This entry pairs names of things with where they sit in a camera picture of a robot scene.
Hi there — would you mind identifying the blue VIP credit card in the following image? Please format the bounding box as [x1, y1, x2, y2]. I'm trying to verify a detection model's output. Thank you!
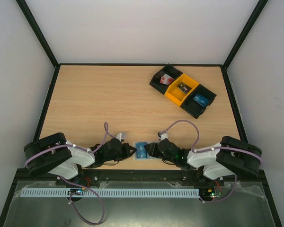
[193, 94, 209, 107]

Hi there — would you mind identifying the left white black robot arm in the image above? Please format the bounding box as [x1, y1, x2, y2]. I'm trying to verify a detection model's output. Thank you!
[24, 132, 137, 180]

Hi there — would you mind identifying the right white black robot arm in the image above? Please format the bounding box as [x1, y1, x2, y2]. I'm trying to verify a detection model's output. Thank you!
[144, 136, 262, 185]

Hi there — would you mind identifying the black bin with blue card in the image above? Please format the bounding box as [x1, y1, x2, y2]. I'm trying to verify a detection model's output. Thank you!
[180, 84, 216, 119]

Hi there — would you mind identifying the dark card in yellow bin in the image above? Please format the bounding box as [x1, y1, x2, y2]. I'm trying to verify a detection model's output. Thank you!
[177, 82, 191, 94]

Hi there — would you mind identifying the red white card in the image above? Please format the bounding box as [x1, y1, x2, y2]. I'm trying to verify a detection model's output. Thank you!
[160, 73, 175, 85]

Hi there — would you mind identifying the black bin with red card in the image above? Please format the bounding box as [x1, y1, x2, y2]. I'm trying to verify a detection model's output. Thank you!
[150, 64, 183, 95]

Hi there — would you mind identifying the yellow bin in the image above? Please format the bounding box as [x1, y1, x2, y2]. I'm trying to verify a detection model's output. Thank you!
[164, 73, 200, 106]

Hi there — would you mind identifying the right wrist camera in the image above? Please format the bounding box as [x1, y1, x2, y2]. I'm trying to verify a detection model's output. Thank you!
[158, 132, 168, 141]

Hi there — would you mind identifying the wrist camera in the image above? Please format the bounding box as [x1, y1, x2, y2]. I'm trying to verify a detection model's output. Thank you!
[115, 132, 125, 143]
[158, 132, 168, 141]

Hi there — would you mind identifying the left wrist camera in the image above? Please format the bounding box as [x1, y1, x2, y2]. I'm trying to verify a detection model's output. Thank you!
[115, 132, 125, 143]

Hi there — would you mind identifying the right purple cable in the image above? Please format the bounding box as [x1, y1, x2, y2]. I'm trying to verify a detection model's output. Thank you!
[159, 120, 264, 204]

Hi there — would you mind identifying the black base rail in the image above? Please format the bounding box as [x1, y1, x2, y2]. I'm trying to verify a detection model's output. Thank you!
[55, 169, 266, 187]

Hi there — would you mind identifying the white slotted cable duct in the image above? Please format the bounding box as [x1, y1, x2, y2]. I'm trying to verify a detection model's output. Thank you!
[20, 188, 199, 198]

